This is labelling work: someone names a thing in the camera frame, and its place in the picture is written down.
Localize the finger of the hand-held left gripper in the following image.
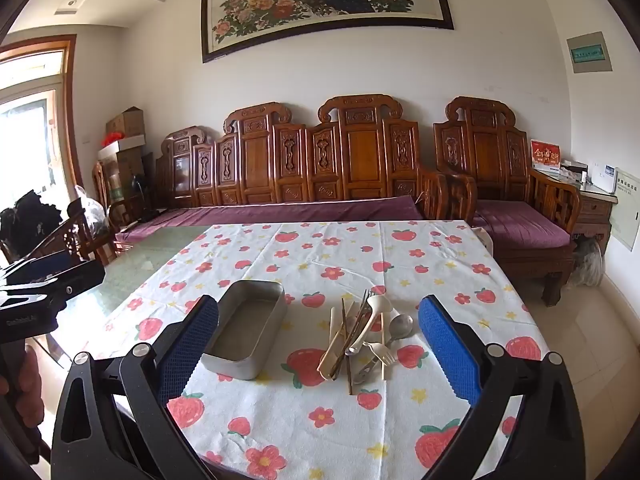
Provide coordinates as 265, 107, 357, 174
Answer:
0, 258, 107, 312
2, 249, 77, 285

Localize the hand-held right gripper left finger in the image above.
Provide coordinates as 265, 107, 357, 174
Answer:
50, 295, 221, 480

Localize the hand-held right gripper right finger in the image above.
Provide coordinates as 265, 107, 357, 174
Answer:
416, 294, 594, 480

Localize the rectangular metal tray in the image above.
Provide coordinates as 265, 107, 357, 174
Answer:
201, 280, 289, 381

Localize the white plastic knife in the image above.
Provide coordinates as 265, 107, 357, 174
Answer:
363, 341, 397, 367

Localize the beige plastic spoon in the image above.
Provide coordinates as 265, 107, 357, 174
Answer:
346, 294, 394, 356

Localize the metal fork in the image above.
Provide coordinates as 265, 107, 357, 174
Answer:
350, 287, 377, 356

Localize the brown wooden chopstick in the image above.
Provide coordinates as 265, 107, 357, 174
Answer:
347, 305, 354, 396

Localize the copper metal chopstick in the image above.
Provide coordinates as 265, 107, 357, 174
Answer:
341, 297, 350, 379

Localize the person's left hand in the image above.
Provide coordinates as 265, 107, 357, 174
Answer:
0, 347, 45, 442

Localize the dark wooden chair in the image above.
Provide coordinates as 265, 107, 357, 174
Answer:
27, 196, 120, 267

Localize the black cloth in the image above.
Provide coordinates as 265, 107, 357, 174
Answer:
0, 189, 62, 262

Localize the metal spoon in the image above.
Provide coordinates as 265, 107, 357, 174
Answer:
354, 314, 416, 385

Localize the clear plastic bag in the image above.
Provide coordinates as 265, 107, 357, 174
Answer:
74, 184, 109, 237

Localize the white plastic chair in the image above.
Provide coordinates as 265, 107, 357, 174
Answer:
470, 226, 497, 257

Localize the beige plastic knife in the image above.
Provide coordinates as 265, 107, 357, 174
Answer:
317, 305, 362, 380

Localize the stack of storage boxes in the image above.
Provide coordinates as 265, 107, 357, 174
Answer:
96, 135, 157, 211

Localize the strawberry floral tablecloth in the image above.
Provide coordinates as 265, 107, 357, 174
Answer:
75, 221, 543, 480

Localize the purple armchair cushion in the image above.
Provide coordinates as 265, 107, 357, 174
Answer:
472, 199, 577, 250

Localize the purple sofa cushion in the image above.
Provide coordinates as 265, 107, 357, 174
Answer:
115, 195, 425, 243

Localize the brown cardboard box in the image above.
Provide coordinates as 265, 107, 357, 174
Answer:
105, 106, 146, 137

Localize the grey plastic bag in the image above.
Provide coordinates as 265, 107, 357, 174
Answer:
572, 236, 609, 289

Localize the wooden side table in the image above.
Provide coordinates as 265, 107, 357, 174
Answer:
570, 180, 619, 257

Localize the carved wooden armchair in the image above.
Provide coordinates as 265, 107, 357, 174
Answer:
433, 96, 584, 309

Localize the carved wooden sofa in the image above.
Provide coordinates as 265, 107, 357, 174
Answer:
155, 93, 479, 227

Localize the red desk calendar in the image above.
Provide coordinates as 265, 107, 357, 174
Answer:
530, 139, 562, 174

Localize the white box device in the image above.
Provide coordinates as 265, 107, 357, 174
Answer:
587, 162, 619, 195

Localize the framed peacock painting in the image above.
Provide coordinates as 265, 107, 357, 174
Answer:
201, 0, 455, 64

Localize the wooden door frame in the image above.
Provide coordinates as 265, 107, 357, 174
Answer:
0, 34, 87, 261

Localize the white wall distribution panel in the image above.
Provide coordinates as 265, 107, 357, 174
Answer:
607, 167, 640, 254

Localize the green framed wall panel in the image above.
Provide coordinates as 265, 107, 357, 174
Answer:
566, 32, 614, 75

